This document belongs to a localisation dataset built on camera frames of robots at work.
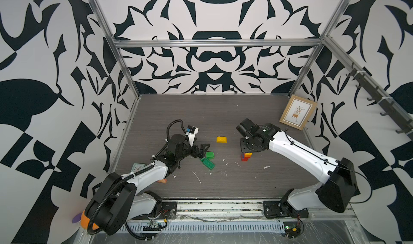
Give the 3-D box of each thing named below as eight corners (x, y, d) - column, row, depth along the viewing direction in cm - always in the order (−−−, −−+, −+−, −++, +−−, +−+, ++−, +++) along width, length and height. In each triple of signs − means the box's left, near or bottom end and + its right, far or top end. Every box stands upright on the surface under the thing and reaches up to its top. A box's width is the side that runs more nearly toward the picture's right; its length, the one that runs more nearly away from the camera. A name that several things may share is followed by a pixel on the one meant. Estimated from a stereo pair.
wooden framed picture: (279, 121, 108) (288, 106, 96) (284, 109, 115) (293, 93, 103) (300, 130, 104) (313, 115, 92) (304, 117, 111) (316, 102, 98)
